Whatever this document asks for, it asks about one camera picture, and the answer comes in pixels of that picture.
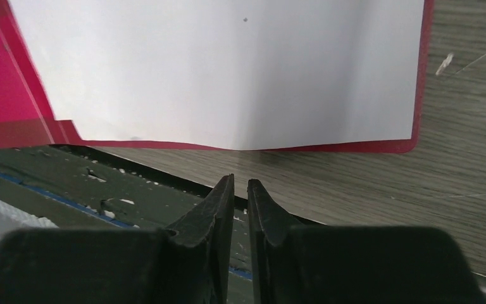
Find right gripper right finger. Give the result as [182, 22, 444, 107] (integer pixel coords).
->
[247, 179, 486, 303]

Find white paper sheets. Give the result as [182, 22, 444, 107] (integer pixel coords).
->
[8, 0, 426, 151]

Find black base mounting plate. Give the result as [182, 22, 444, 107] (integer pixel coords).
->
[0, 144, 323, 304]

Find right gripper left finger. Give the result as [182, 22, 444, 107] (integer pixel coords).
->
[0, 174, 234, 303]

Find red plastic folder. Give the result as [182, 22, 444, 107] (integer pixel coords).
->
[0, 0, 435, 154]

